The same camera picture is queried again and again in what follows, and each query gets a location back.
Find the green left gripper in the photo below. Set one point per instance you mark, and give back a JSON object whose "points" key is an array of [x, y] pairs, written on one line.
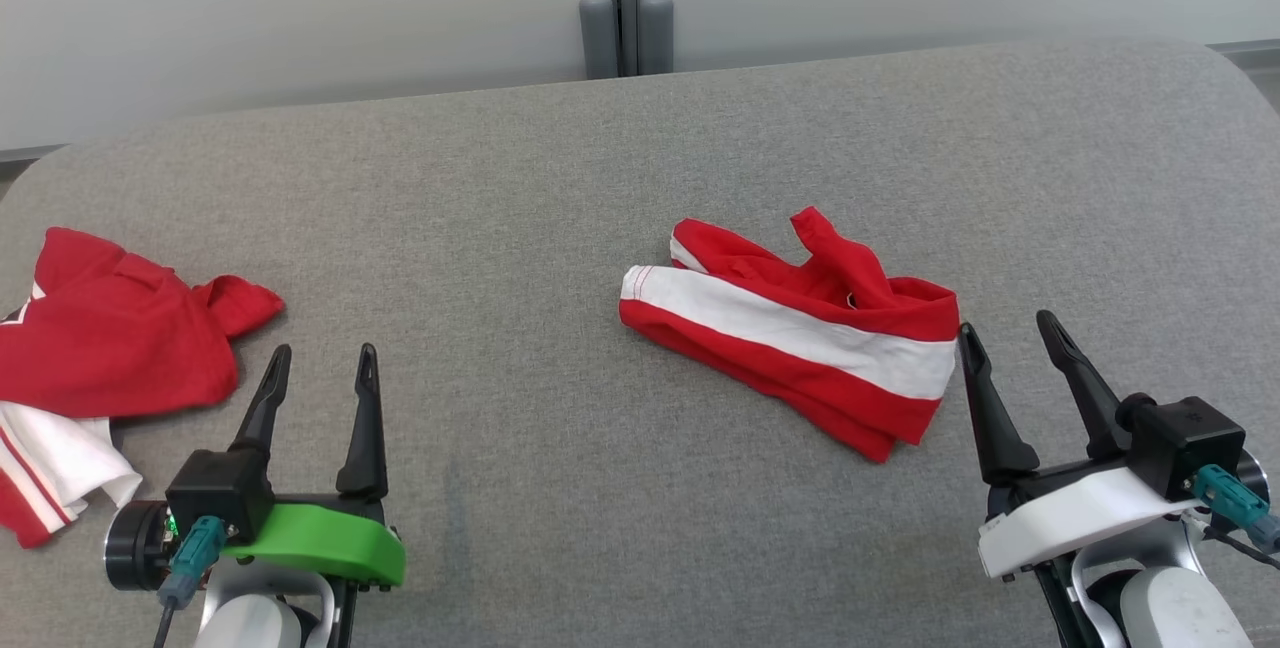
{"points": [[320, 540]]}

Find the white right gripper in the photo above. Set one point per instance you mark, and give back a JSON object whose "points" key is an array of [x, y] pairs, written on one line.
{"points": [[1080, 513]]}

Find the red white shirt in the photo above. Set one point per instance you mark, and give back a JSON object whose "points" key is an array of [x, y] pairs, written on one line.
{"points": [[110, 338]]}

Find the red white striped shorts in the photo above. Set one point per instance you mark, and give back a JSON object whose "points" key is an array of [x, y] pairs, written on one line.
{"points": [[800, 328]]}

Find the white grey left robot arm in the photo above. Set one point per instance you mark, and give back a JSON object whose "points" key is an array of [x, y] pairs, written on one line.
{"points": [[255, 618]]}

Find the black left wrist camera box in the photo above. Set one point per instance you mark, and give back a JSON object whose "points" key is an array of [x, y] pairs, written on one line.
{"points": [[215, 488]]}

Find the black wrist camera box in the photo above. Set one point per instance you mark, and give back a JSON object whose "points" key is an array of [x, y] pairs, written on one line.
{"points": [[215, 488], [1185, 443]]}

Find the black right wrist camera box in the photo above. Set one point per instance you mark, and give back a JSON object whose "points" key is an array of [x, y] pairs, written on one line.
{"points": [[1185, 443]]}

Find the grey double metal post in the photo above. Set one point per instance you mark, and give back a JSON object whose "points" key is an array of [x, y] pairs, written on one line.
{"points": [[600, 28]]}

